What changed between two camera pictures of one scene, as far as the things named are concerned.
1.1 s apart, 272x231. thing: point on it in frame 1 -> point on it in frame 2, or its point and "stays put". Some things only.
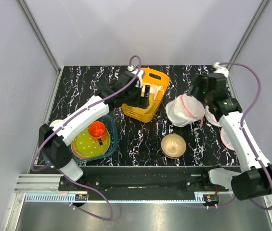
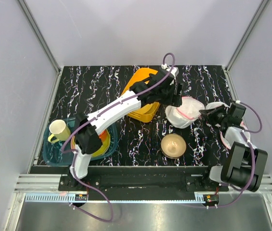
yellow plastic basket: [151, 75] stays put
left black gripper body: [134, 98] -> [168, 97]
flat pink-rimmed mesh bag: [226, 139] stays put
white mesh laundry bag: [185, 109] stays put
